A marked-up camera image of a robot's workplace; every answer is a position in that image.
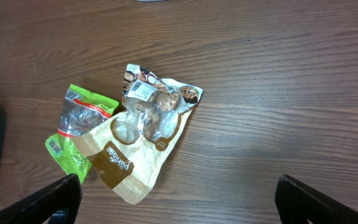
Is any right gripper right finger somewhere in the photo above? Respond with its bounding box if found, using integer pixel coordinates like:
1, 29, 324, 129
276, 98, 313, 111
275, 174, 358, 224

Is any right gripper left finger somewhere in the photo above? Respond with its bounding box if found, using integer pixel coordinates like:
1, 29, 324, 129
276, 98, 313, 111
0, 174, 82, 224

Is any beige cookie bag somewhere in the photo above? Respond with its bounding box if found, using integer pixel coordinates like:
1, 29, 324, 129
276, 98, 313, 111
72, 64, 203, 204

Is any green snack bag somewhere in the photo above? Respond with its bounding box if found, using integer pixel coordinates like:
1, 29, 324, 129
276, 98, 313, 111
45, 84, 119, 182

